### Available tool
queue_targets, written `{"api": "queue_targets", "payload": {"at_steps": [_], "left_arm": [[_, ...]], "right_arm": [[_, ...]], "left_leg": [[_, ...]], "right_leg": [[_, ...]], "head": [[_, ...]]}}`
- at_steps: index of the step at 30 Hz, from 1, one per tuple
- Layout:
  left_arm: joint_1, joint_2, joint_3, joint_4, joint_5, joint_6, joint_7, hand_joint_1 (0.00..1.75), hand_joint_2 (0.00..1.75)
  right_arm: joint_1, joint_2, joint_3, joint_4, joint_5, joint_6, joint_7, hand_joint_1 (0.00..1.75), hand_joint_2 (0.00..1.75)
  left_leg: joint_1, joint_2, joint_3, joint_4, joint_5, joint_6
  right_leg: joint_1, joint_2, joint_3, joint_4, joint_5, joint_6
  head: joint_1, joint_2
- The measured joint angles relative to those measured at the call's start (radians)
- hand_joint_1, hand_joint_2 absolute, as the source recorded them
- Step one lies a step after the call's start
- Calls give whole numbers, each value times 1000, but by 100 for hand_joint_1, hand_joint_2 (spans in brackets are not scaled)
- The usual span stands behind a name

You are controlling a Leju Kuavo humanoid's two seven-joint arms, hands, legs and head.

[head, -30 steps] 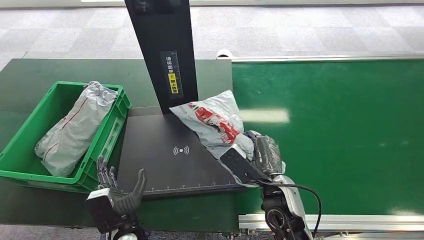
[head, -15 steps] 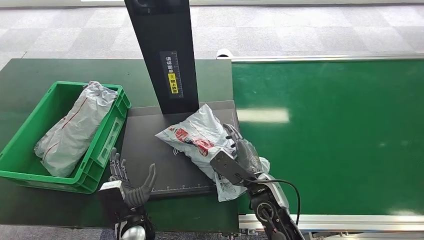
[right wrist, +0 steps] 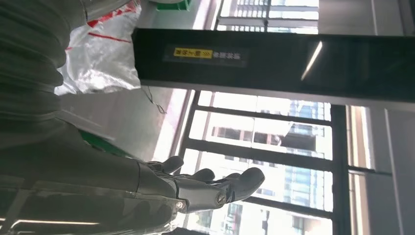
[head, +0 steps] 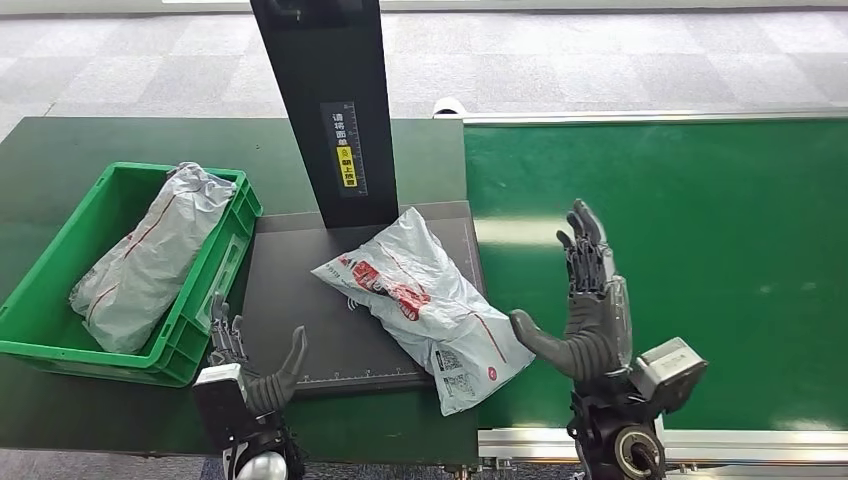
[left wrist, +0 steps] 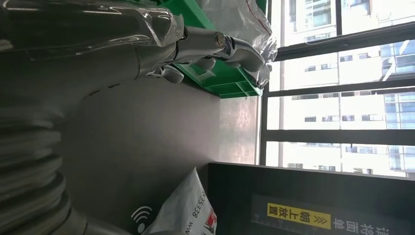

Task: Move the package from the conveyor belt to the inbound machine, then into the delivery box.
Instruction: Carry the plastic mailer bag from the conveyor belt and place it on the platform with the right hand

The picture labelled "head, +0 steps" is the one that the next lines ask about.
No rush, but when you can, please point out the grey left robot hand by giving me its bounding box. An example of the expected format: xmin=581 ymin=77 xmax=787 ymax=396
xmin=207 ymin=294 xmax=310 ymax=418

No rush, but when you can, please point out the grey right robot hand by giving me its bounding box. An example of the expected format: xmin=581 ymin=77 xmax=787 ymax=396
xmin=508 ymin=198 xmax=635 ymax=386

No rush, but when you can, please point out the grey courier bag red print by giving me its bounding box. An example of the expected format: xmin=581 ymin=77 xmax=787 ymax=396
xmin=311 ymin=207 xmax=537 ymax=418

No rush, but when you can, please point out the green conveyor belt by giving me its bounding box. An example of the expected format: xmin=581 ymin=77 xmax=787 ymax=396
xmin=462 ymin=119 xmax=848 ymax=432

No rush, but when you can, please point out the white conveyor roller end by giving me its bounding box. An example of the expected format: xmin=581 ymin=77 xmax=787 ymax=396
xmin=432 ymin=97 xmax=469 ymax=121

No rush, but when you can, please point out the black scanner platform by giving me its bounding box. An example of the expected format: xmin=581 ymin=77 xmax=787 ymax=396
xmin=228 ymin=201 xmax=488 ymax=399

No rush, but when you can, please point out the green plastic crate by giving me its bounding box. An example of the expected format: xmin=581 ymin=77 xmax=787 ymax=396
xmin=0 ymin=162 xmax=264 ymax=390

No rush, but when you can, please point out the plain grey courier bag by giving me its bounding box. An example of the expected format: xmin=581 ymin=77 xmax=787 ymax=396
xmin=68 ymin=162 xmax=237 ymax=356

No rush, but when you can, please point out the yellow and black column label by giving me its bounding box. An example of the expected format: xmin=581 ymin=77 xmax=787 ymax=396
xmin=320 ymin=100 xmax=370 ymax=199

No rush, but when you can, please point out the black scanner column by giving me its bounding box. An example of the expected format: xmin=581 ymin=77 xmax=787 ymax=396
xmin=249 ymin=0 xmax=401 ymax=231

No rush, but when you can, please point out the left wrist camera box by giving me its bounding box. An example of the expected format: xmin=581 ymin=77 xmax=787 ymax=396
xmin=192 ymin=362 xmax=252 ymax=452

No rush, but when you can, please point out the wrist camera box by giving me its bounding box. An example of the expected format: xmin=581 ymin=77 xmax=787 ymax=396
xmin=192 ymin=362 xmax=252 ymax=452
xmin=629 ymin=337 xmax=709 ymax=416

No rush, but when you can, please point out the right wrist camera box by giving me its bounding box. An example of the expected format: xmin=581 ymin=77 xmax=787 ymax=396
xmin=629 ymin=337 xmax=709 ymax=416

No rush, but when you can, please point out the aluminium conveyor side rail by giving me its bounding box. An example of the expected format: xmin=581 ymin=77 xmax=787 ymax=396
xmin=457 ymin=105 xmax=848 ymax=127
xmin=476 ymin=427 xmax=848 ymax=466

